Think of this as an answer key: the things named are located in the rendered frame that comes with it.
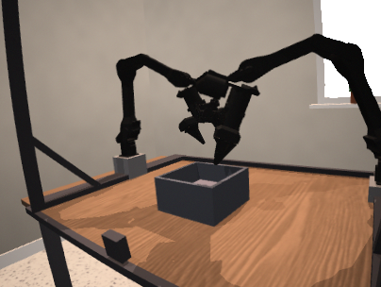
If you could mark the pale pink square plate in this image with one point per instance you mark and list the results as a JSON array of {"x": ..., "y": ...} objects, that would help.
[{"x": 205, "y": 182}]

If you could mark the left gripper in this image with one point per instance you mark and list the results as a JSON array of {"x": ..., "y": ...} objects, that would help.
[{"x": 191, "y": 125}]

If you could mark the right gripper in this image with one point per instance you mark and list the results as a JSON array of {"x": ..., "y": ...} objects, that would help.
[{"x": 226, "y": 138}]

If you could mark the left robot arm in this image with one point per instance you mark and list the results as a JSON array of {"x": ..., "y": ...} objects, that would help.
[{"x": 126, "y": 71}]

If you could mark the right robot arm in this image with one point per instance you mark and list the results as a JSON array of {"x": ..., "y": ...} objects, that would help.
[{"x": 346, "y": 57}]

